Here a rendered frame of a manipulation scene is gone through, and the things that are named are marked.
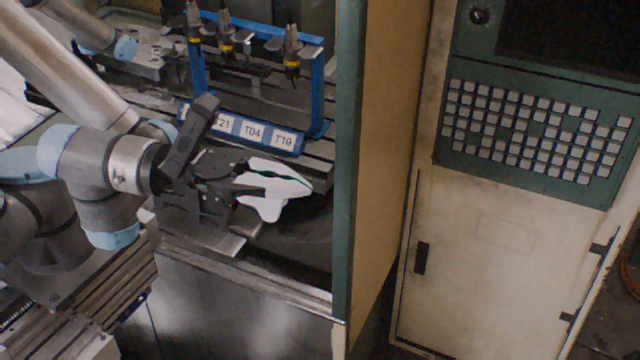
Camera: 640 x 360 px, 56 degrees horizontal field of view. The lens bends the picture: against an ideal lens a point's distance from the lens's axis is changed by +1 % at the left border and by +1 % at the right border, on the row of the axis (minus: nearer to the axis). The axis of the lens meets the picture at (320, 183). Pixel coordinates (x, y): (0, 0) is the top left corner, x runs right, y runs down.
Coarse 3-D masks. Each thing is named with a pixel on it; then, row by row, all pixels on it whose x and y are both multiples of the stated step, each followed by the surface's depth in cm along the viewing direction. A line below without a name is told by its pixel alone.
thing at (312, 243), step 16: (288, 208) 195; (304, 208) 191; (320, 208) 187; (272, 224) 191; (288, 224) 187; (304, 224) 183; (320, 224) 180; (256, 240) 186; (272, 240) 183; (288, 240) 179; (304, 240) 176; (320, 240) 173; (272, 256) 187; (288, 256) 183; (304, 256) 180; (320, 256) 176; (320, 272) 181
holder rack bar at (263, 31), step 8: (200, 16) 183; (208, 16) 183; (216, 16) 183; (240, 24) 179; (248, 24) 179; (256, 24) 179; (264, 24) 179; (256, 32) 178; (264, 32) 177; (272, 32) 176; (280, 32) 176; (304, 40) 172; (312, 40) 172; (320, 40) 172
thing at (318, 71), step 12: (324, 48) 175; (312, 60) 175; (324, 60) 178; (312, 72) 178; (324, 72) 181; (312, 84) 181; (324, 84) 184; (312, 96) 184; (324, 96) 186; (312, 108) 187; (312, 120) 190; (312, 132) 191; (324, 132) 192
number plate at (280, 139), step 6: (276, 132) 185; (282, 132) 185; (276, 138) 185; (282, 138) 184; (288, 138) 184; (294, 138) 183; (270, 144) 186; (276, 144) 185; (282, 144) 184; (288, 144) 184; (288, 150) 184
